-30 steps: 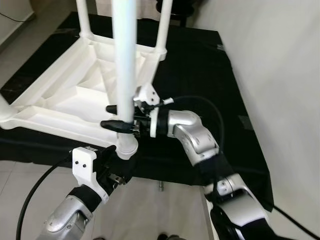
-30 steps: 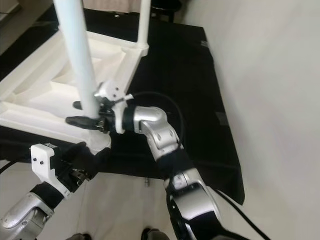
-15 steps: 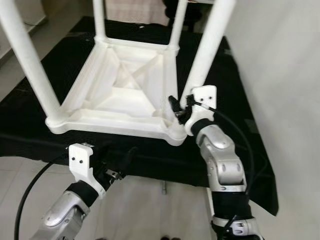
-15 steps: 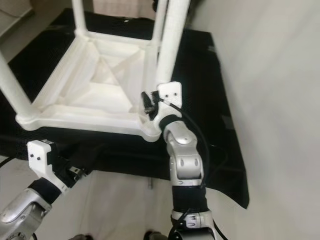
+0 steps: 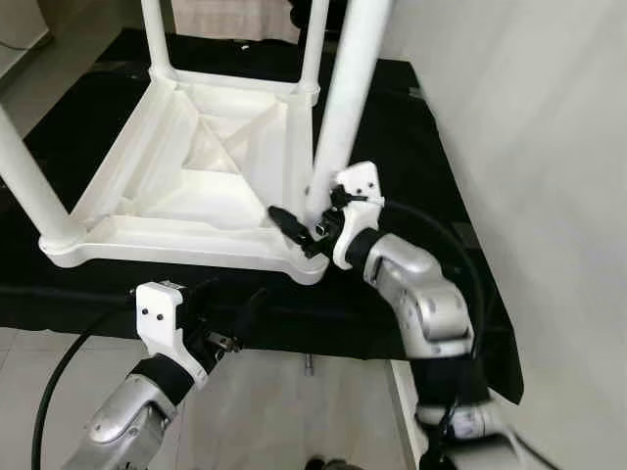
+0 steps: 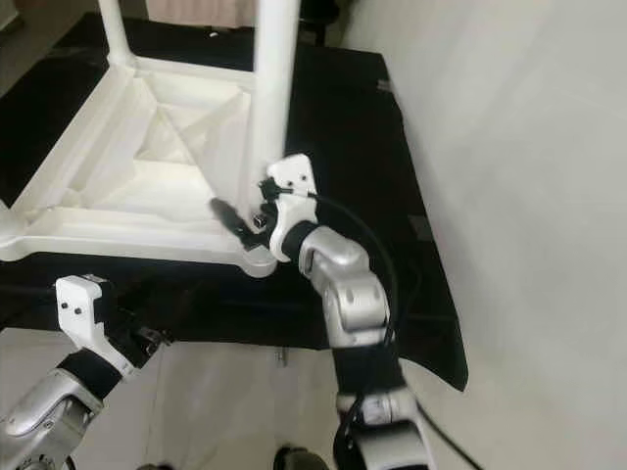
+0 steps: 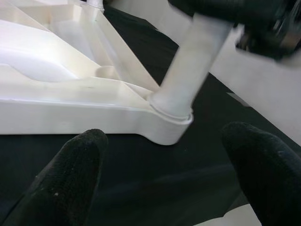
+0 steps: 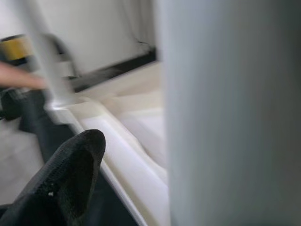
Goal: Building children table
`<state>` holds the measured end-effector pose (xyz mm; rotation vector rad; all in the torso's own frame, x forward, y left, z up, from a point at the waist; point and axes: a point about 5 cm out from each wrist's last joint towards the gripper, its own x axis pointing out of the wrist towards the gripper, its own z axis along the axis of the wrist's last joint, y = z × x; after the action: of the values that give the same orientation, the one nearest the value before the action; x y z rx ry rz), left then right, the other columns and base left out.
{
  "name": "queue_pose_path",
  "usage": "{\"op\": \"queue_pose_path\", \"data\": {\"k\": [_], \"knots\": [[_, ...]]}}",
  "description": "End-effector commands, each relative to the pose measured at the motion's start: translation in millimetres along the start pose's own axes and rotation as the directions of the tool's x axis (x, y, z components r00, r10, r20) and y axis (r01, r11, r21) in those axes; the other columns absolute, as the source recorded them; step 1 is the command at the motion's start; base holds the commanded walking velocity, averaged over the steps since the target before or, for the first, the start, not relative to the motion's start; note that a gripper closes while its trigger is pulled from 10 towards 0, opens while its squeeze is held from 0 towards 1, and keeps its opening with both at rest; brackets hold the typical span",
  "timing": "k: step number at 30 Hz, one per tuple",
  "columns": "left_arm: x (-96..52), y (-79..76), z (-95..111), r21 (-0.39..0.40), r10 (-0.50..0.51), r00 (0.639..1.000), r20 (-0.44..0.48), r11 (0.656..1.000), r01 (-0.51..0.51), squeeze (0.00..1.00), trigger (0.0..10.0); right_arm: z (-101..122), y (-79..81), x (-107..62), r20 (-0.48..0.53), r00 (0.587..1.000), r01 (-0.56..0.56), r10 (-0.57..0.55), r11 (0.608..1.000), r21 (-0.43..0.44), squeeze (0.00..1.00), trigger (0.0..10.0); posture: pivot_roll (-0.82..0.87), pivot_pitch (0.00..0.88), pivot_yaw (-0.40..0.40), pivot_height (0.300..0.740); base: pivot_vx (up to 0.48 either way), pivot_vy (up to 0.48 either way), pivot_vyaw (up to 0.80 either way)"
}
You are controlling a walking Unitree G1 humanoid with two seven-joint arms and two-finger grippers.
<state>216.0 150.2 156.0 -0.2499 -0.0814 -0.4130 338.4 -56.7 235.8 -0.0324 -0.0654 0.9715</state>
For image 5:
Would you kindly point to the black tablecloth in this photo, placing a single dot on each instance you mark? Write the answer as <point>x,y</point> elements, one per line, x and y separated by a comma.
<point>421,147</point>

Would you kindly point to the metal table support leg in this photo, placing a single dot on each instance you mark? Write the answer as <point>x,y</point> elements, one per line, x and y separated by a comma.
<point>309,365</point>

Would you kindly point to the grey right robot leg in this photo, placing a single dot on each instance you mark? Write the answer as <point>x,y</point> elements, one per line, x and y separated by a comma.
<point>328,464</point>

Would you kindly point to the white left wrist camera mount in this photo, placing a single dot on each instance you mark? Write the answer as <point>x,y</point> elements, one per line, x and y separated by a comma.
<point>157,308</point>

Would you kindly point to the black stool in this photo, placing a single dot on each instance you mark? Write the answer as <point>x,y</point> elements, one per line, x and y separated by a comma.
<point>309,10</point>

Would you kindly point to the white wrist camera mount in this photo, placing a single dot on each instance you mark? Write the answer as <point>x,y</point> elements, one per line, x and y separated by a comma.
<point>358,181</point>
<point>157,308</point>

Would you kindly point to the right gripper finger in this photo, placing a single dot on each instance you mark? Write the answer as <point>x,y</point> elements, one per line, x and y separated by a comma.
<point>292,227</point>

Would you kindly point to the white plastic table leg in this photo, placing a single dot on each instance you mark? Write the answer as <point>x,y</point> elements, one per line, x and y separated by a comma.
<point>313,44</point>
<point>157,39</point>
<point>34,186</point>
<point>343,98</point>

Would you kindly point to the white plastic table top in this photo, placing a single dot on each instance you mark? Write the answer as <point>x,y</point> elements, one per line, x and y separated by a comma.
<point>196,196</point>

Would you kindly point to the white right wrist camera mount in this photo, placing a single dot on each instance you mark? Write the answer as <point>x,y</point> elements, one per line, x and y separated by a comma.
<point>358,181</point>

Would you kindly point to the beige mat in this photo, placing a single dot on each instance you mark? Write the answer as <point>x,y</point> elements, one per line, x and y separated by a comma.
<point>230,20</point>

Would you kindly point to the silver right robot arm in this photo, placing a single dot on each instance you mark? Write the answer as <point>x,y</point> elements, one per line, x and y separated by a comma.
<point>421,304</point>

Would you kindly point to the grey tape patch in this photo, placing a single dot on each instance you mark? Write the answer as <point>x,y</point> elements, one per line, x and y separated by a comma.
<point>465,235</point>
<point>416,93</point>

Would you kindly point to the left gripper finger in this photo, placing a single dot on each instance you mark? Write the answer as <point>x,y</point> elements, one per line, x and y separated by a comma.
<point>251,313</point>

